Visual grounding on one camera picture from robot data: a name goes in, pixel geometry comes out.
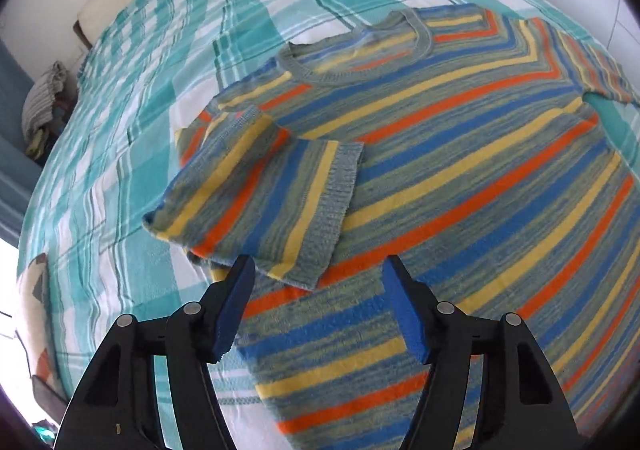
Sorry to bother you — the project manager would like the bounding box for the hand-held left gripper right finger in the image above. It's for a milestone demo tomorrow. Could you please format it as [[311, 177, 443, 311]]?
[[382, 255, 581, 450]]

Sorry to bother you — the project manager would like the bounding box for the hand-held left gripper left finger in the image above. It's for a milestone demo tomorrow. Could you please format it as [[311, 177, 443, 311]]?
[[54, 255, 256, 450]]

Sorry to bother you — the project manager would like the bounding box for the striped knitted sweater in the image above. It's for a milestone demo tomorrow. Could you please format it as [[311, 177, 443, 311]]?
[[142, 4, 640, 450]]

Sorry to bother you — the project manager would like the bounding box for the pile of striped clothes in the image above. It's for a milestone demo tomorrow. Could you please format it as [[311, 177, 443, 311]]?
[[22, 61, 78, 158]]

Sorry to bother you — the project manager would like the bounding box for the teal plaid bed blanket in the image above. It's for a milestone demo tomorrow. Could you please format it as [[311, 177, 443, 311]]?
[[15, 0, 640, 450]]

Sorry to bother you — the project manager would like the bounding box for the patterned cushion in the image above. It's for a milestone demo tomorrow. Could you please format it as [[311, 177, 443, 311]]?
[[15, 252, 68, 411]]

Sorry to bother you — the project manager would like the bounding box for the blue curtain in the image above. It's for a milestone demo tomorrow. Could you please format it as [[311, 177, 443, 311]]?
[[0, 37, 46, 251]]

